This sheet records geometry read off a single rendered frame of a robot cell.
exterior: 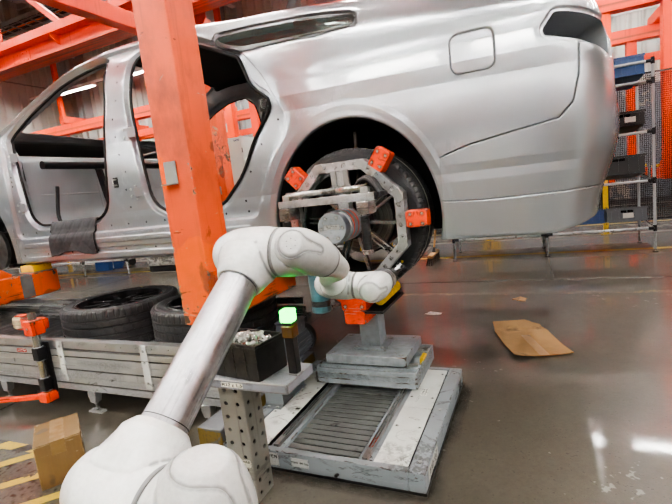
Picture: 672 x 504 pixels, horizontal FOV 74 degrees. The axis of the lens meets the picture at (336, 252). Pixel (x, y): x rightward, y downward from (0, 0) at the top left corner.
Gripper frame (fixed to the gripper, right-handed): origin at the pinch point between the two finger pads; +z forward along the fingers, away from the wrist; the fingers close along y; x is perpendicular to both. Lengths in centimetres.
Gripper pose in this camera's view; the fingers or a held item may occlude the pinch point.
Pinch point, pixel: (399, 268)
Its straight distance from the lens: 195.0
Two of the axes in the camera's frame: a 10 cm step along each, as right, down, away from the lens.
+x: -7.2, -6.6, 1.9
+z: 4.0, -1.7, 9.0
